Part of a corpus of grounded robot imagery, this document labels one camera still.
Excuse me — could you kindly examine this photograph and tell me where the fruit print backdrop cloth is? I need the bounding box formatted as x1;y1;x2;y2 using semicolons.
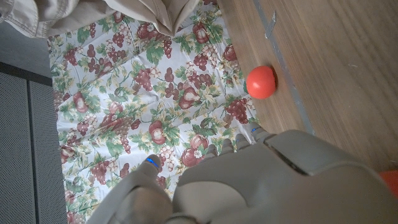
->
46;0;262;224

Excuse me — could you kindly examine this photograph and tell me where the beige button jacket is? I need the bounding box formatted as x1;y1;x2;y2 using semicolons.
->
0;0;201;39

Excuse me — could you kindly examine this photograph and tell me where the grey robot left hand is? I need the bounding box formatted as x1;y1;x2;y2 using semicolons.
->
85;123;398;224

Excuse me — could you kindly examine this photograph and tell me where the orange plastic ring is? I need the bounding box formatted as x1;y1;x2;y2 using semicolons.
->
379;169;398;200

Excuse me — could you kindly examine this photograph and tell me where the orange-red ball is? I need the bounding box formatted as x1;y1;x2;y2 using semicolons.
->
246;65;277;100

